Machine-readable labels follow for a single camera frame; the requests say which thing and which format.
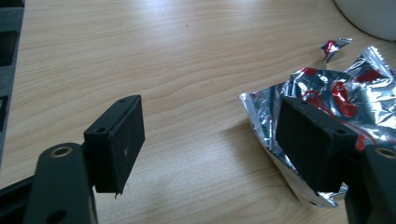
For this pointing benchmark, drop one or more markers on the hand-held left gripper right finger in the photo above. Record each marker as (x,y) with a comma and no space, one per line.
(314,146)

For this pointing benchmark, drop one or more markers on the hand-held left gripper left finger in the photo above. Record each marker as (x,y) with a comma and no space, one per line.
(116,146)

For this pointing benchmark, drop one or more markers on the silver red foil wrapper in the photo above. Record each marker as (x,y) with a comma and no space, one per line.
(339,93)

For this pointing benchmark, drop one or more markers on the small torn foil wrapper piece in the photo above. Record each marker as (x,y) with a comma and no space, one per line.
(332,47)

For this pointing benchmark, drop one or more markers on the white round container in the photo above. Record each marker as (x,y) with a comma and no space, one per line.
(369,15)

